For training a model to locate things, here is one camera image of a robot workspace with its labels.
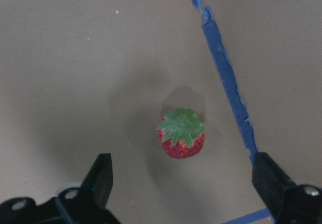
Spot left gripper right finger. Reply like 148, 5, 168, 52
252, 152, 321, 224

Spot red strawberry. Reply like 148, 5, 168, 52
156, 108, 205, 159

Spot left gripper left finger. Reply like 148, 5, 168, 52
1, 154, 119, 223

